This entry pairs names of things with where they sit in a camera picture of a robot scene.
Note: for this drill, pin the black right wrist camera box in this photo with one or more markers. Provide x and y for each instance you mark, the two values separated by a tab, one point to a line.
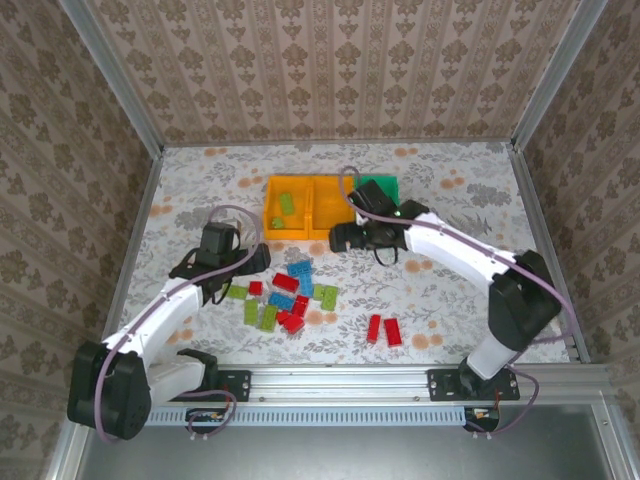
372	197

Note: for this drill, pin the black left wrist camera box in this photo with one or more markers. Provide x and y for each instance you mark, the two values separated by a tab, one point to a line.
219	242

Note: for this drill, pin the green plastic bin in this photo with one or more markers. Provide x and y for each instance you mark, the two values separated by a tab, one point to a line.
387	182

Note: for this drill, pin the white floral tablecloth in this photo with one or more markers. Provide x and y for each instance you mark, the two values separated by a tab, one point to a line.
350	320

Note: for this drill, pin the small green lego brick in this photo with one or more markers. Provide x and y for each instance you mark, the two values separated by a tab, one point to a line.
318	292
277	222

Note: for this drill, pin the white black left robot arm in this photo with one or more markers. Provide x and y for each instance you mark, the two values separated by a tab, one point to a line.
170	310

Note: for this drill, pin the aluminium frame post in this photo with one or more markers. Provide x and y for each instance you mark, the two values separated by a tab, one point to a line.
112	75
557	75

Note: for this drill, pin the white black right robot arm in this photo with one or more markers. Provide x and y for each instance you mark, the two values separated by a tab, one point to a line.
450	245

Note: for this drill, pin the yellow plastic bin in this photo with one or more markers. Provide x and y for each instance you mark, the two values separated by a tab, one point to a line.
272	231
325	200

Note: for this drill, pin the small red lego brick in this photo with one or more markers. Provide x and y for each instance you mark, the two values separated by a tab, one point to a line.
255	287
283	316

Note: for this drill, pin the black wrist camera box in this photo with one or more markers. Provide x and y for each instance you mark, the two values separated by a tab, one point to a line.
219	242
372	197

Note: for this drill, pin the blue lego brick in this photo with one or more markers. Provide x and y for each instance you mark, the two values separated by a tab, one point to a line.
299	268
281	301
306	286

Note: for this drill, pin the grey metal panel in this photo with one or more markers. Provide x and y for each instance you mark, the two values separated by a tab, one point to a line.
350	452

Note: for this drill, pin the aluminium side rail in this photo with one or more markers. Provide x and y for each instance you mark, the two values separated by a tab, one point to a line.
537	220
135	230

